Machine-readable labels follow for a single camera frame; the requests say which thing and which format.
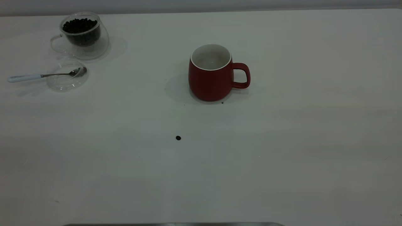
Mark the red ceramic mug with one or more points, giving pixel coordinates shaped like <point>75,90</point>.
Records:
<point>209,84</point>

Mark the clear glass cup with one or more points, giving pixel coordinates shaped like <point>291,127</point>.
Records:
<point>94,51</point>

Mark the heap of coffee beans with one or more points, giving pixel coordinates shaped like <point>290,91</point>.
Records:
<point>80,28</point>

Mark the clear glass saucer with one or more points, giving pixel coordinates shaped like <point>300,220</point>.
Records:
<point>67,85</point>

